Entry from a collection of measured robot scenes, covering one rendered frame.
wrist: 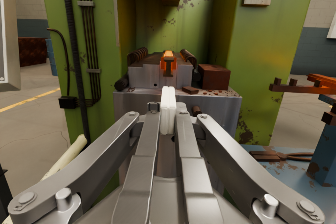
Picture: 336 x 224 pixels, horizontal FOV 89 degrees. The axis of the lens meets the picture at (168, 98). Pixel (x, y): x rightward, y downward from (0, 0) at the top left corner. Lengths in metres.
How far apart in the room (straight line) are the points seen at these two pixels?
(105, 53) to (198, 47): 0.53
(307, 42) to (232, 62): 6.59
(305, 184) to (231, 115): 0.27
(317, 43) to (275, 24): 6.64
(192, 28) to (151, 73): 0.54
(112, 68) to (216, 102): 0.42
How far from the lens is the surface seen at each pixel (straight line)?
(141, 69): 0.54
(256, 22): 0.74
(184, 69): 0.54
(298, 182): 0.66
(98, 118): 0.81
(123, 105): 0.52
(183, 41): 1.01
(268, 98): 0.82
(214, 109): 0.53
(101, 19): 0.71
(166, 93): 0.20
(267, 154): 0.70
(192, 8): 1.02
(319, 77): 0.70
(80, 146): 0.82
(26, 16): 9.44
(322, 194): 0.66
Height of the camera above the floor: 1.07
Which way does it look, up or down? 20 degrees down
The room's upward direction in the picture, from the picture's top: 2 degrees clockwise
